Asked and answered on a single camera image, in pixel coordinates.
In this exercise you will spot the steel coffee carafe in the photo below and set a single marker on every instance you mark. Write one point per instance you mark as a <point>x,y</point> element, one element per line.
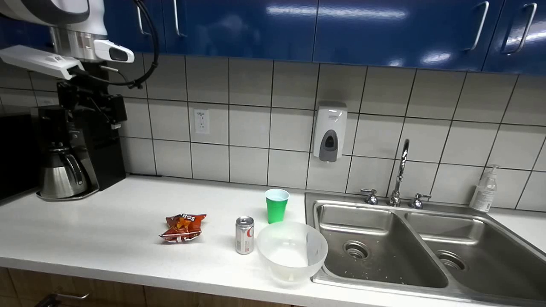
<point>59,177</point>

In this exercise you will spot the white wall socket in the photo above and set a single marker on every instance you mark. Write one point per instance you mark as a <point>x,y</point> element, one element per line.
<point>201,121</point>

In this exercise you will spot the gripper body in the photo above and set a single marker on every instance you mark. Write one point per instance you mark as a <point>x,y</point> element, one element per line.
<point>91,104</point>

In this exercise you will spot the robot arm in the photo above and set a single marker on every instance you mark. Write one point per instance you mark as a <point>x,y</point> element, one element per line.
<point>81,17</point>

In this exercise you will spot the black coffee maker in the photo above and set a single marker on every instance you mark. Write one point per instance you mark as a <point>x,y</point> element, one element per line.
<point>102,153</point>

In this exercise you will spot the white wall soap dispenser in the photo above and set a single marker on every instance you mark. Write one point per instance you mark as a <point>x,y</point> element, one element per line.
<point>329,128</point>

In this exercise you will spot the chrome tap lever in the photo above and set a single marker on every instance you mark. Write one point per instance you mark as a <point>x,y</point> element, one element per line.
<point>371,197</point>
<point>417,201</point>

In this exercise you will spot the chrome tap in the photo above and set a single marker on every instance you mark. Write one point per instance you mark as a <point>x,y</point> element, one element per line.
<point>400,170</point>

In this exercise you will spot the green plastic cup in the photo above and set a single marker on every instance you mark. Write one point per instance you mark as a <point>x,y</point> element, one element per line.
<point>277,209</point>

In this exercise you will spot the black microwave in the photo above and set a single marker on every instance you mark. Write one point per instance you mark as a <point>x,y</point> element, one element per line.
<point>15,153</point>

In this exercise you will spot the blue cabinet door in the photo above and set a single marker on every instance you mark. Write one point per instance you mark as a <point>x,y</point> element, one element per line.
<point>518,59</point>
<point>123,30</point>
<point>405,34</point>
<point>239,30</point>

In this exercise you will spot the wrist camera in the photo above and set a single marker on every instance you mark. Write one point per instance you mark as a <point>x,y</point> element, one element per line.
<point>38,60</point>

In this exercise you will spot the clear pump bottle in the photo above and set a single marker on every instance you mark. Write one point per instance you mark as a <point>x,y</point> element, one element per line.
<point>484,192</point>

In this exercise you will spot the wooden base cabinet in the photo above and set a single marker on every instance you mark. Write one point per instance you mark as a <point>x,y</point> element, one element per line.
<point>106,292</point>

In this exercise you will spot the orange chip packet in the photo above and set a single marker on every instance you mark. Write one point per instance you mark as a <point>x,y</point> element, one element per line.
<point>183,228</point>

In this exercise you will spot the steel double sink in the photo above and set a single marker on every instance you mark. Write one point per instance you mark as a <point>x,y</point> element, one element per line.
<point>384,251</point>

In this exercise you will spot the blue wall cabinet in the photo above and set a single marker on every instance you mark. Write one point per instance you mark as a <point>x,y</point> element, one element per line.
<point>341,30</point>

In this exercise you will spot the translucent plastic bowl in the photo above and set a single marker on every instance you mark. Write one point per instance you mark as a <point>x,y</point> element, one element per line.
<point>294,256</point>

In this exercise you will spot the silver soda can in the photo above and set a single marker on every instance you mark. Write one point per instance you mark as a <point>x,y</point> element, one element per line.
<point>244,236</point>

